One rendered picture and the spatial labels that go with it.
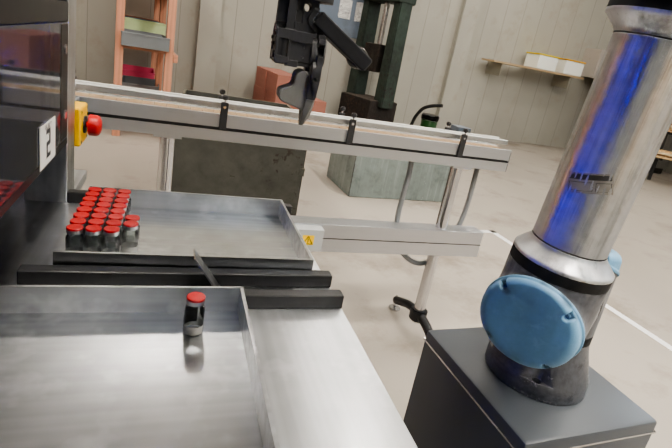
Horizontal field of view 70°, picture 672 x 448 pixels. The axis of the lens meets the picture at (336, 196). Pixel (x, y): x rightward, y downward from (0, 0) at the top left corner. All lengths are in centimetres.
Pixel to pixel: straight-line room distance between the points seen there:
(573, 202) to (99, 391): 51
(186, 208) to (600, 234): 67
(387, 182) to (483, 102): 578
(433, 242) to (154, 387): 171
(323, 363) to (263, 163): 241
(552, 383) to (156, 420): 54
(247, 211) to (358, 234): 105
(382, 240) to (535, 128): 895
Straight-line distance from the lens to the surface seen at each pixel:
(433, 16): 901
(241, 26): 788
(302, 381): 54
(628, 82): 57
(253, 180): 294
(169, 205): 93
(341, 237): 193
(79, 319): 62
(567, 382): 80
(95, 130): 101
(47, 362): 56
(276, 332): 61
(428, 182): 447
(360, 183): 416
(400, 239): 203
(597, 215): 58
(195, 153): 290
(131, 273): 67
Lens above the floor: 122
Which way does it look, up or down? 17 degrees down
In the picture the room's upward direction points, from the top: 11 degrees clockwise
